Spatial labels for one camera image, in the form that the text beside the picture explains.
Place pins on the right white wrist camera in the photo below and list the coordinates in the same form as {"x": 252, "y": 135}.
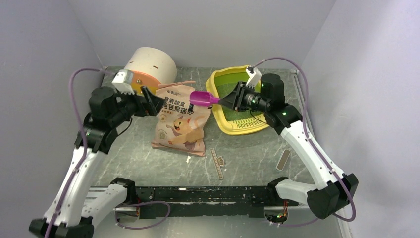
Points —
{"x": 254, "y": 76}

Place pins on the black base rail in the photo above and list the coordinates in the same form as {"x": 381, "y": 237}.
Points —
{"x": 174, "y": 201}

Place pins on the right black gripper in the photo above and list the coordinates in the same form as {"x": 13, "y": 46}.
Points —
{"x": 229, "y": 100}

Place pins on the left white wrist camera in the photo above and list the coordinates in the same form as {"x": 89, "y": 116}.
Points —
{"x": 122, "y": 82}

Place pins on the white orange cylindrical bin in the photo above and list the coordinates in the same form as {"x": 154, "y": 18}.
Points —
{"x": 151, "y": 67}

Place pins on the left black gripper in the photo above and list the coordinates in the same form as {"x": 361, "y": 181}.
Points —
{"x": 155, "y": 105}

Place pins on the small white grey clip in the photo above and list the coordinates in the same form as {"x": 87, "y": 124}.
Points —
{"x": 283, "y": 160}

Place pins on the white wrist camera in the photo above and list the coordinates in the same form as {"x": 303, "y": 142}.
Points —
{"x": 122, "y": 82}
{"x": 254, "y": 76}

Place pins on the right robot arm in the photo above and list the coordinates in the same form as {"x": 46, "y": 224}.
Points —
{"x": 332, "y": 189}

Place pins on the pink cat litter bag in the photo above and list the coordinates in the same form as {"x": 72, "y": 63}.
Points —
{"x": 180, "y": 124}

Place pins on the magenta plastic scoop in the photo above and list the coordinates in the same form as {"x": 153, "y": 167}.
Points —
{"x": 203, "y": 99}

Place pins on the torn bag top strip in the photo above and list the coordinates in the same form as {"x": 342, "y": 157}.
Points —
{"x": 218, "y": 162}

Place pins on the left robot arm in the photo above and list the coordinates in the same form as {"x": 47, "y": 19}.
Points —
{"x": 69, "y": 216}

